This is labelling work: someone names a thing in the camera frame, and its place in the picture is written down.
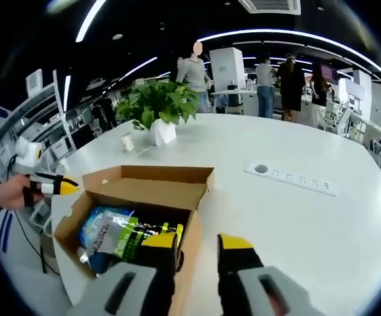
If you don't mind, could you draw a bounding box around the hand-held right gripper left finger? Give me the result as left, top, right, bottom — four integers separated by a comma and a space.
67, 232, 184, 316

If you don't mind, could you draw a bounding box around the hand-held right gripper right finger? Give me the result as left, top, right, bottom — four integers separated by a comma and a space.
216, 233, 323, 316

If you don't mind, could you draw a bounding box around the silver green pouch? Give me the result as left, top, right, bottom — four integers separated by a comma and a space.
90, 210, 185, 265

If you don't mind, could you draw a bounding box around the blue wet wipes pack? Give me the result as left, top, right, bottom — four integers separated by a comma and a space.
78, 206, 135, 251

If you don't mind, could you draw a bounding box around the brown cardboard shoe box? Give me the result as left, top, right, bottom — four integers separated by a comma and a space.
52, 165, 216, 316

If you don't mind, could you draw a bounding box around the metal shelving rack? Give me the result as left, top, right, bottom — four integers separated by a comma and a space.
0, 68, 76, 159

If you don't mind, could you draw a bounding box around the person's striped shirt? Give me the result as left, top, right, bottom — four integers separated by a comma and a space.
0, 209, 15, 255

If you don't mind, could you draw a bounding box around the white paper cup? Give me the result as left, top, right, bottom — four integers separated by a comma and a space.
121, 132, 136, 151

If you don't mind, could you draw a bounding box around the white table power strip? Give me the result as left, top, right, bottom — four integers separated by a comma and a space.
245, 160, 338, 198

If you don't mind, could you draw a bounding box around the white plant pot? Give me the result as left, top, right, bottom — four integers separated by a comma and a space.
149, 118, 178, 146

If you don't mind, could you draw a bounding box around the green leafy plant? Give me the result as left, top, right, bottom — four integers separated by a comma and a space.
116, 82, 200, 131

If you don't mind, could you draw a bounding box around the long ceiling light strip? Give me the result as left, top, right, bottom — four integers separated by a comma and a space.
75, 0, 107, 43
195, 28, 381, 88

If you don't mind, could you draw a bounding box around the ceiling air conditioner vent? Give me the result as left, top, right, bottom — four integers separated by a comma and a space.
238, 0, 302, 16

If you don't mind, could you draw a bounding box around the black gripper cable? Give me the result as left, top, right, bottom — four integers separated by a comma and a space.
7, 153, 61, 275

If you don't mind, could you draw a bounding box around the purple wall screen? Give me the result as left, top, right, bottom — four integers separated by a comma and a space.
320, 65, 340, 85

